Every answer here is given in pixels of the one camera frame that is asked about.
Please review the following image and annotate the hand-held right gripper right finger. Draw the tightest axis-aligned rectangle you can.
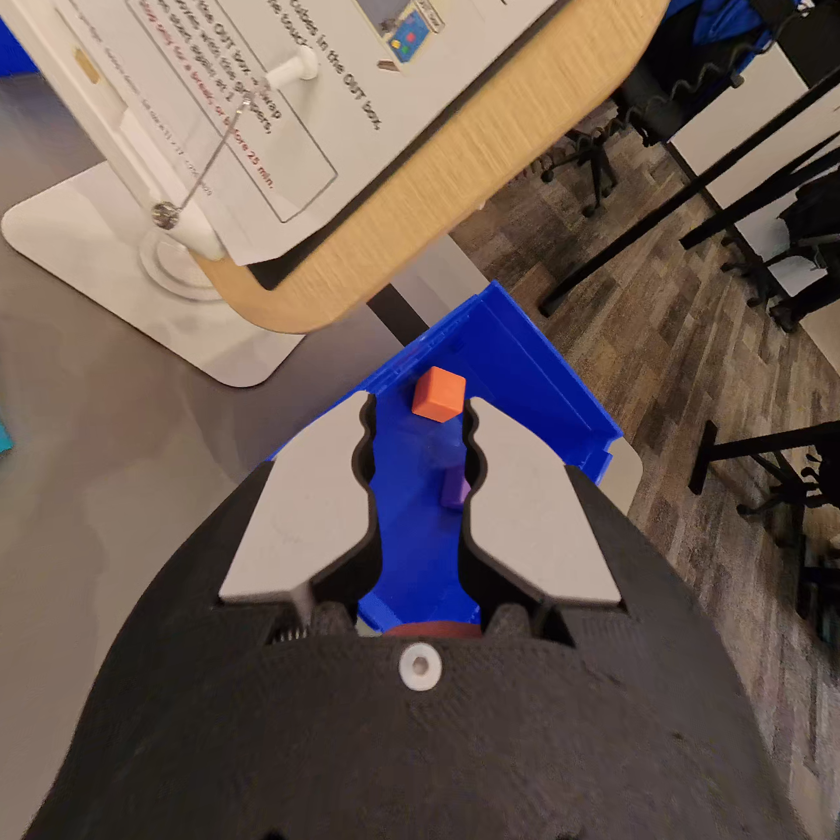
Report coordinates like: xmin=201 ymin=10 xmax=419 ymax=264
xmin=459 ymin=396 xmax=622 ymax=634

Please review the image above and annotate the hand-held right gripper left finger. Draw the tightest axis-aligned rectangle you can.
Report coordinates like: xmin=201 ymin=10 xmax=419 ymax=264
xmin=218 ymin=391 xmax=383 ymax=634

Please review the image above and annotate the purple cube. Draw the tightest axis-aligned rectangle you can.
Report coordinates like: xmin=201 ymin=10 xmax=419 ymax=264
xmin=440 ymin=465 xmax=472 ymax=511

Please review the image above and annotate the blue plastic bin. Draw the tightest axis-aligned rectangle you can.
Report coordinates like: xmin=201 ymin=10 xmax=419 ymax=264
xmin=266 ymin=281 xmax=624 ymax=634
xmin=0 ymin=16 xmax=42 ymax=78

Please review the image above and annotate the grey desk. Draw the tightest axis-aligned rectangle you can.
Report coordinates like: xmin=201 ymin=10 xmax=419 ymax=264
xmin=0 ymin=75 xmax=645 ymax=840

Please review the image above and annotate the orange cube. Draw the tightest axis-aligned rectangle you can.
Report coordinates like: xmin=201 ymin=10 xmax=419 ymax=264
xmin=411 ymin=366 xmax=467 ymax=422

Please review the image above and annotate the wooden board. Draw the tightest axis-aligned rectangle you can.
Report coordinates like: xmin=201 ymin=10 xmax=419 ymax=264
xmin=193 ymin=0 xmax=673 ymax=336

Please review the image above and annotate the black office chair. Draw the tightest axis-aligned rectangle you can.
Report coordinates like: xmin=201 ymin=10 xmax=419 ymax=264
xmin=541 ymin=98 xmax=667 ymax=217
xmin=722 ymin=174 xmax=840 ymax=336

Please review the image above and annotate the white office table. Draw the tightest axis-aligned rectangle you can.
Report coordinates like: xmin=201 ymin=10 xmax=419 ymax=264
xmin=538 ymin=49 xmax=840 ymax=316

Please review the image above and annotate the white instruction sheet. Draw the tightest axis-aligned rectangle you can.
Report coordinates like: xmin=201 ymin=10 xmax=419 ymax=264
xmin=118 ymin=0 xmax=578 ymax=266

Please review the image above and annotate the blue chair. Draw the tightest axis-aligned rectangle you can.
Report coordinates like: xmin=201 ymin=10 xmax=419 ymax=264
xmin=689 ymin=0 xmax=772 ymax=53

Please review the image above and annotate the black table leg frame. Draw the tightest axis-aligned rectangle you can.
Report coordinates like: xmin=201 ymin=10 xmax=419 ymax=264
xmin=688 ymin=420 xmax=840 ymax=519

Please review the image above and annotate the black coiled cable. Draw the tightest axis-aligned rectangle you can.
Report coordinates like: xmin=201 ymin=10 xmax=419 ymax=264
xmin=613 ymin=26 xmax=798 ymax=132

